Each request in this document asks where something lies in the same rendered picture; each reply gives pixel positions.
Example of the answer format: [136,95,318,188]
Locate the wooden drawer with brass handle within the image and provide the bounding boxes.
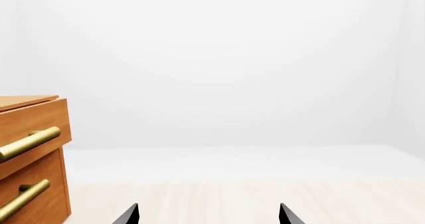
[0,98,72,180]
[0,166,69,224]

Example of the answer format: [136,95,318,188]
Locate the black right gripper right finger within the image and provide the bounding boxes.
[279,202,305,224]

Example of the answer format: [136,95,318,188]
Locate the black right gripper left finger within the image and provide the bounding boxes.
[112,202,140,224]

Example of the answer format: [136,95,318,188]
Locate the wooden drawer cabinet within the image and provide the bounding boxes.
[0,94,72,224]

